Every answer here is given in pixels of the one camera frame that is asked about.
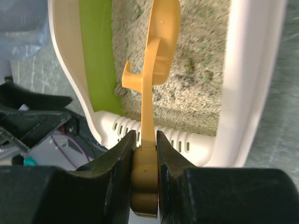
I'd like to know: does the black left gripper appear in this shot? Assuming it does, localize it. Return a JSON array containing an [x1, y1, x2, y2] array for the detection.
[[0, 82, 103, 154]]

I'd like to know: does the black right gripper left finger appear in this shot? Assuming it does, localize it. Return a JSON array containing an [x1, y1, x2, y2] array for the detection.
[[0, 130, 136, 224]]

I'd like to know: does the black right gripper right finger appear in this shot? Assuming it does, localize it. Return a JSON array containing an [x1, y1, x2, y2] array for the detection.
[[157, 131, 299, 224]]

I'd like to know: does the yellow litter scoop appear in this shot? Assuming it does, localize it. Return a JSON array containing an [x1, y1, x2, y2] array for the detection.
[[121, 0, 182, 220]]

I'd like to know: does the beige litter box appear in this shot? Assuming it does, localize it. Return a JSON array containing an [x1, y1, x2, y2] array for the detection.
[[48, 0, 287, 167]]

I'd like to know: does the beige cat litter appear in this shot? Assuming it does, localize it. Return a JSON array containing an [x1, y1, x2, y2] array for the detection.
[[112, 0, 230, 136]]

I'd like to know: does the grey bin with blue bag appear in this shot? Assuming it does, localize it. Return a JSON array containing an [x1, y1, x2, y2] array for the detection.
[[0, 0, 50, 79]]

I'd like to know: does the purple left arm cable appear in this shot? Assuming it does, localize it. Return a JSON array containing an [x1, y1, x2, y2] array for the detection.
[[50, 134, 91, 169]]

